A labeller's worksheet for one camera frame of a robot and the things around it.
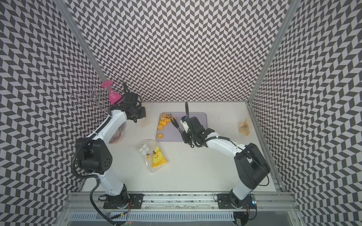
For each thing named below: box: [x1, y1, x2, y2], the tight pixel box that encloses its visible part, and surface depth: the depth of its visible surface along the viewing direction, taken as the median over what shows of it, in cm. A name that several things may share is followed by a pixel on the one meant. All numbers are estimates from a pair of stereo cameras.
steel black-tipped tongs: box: [170, 117, 183, 134], surface depth 92 cm
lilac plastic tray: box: [156, 119, 185, 142], surface depth 99 cm
